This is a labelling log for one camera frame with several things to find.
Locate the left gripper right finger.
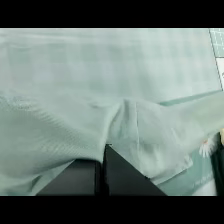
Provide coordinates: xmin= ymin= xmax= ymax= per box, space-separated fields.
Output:
xmin=101 ymin=143 xmax=168 ymax=197

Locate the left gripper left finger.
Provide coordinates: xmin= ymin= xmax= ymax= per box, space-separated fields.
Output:
xmin=36 ymin=158 xmax=103 ymax=197

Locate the pale green shirt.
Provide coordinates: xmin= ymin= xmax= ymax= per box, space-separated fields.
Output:
xmin=0 ymin=28 xmax=224 ymax=197

